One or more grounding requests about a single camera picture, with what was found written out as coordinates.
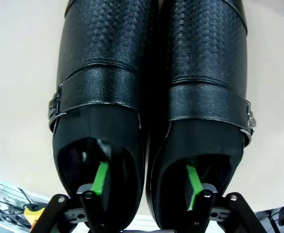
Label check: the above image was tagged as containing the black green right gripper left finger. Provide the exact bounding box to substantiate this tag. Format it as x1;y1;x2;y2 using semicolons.
32;161;113;233

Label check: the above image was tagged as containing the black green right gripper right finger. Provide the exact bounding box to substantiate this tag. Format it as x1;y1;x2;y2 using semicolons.
185;164;264;233

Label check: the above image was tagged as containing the yellow emergency stop box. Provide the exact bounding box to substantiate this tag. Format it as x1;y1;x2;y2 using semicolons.
23;203;46;229

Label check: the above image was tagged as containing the black cable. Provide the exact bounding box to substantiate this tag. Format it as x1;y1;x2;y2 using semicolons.
0;188;33;219

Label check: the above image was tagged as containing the black leather buckle shoe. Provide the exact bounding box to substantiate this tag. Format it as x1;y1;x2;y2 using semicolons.
145;0;257;230
47;0;147;231

